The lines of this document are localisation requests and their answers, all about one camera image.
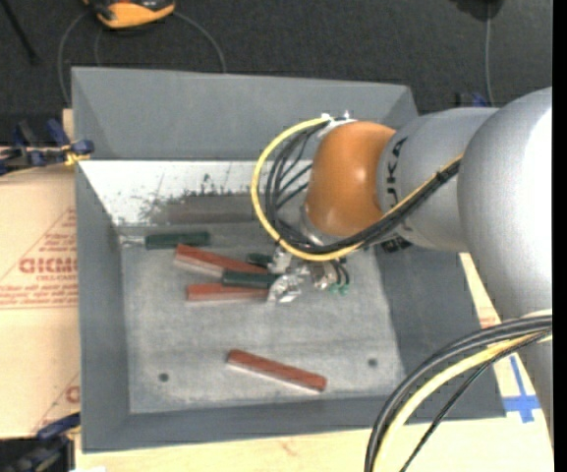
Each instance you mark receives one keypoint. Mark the red-brown flat block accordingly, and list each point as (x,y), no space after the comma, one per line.
(224,293)
(209,261)
(275,371)

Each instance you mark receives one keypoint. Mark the dark green flat block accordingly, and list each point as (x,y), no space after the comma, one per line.
(258,259)
(177,240)
(247,279)

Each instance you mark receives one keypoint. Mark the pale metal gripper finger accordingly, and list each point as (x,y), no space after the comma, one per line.
(286,290)
(280,260)

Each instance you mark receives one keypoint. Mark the grey metal bin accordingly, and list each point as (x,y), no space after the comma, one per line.
(243,332)

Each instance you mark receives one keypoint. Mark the brown cardboard board red print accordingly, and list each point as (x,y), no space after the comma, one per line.
(27,273)

